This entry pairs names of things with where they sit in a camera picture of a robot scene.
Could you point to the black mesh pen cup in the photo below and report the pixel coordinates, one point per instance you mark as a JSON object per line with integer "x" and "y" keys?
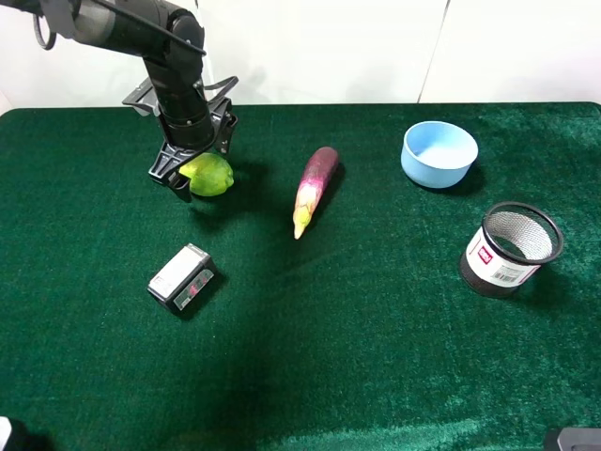
{"x": 514, "y": 240}

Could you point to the light blue bowl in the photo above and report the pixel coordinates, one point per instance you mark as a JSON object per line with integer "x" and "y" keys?
{"x": 437, "y": 154}

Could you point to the green lime fruit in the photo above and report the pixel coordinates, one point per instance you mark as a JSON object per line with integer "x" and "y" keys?
{"x": 209, "y": 174}

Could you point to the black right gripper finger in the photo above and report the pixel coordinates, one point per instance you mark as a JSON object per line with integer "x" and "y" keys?
{"x": 224, "y": 138}

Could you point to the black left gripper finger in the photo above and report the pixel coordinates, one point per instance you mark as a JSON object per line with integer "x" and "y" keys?
{"x": 180, "y": 186}

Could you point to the small grey black box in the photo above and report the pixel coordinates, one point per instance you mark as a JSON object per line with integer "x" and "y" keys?
{"x": 182, "y": 278}

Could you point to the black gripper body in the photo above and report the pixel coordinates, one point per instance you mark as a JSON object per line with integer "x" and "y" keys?
{"x": 182, "y": 143}

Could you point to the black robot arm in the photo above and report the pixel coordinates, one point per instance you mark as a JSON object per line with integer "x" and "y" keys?
{"x": 194, "y": 118}

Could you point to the green felt table cloth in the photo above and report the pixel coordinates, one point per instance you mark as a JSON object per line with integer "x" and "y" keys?
{"x": 360, "y": 335}

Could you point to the purple white eggplant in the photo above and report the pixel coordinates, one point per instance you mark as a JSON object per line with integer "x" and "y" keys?
{"x": 315, "y": 179}

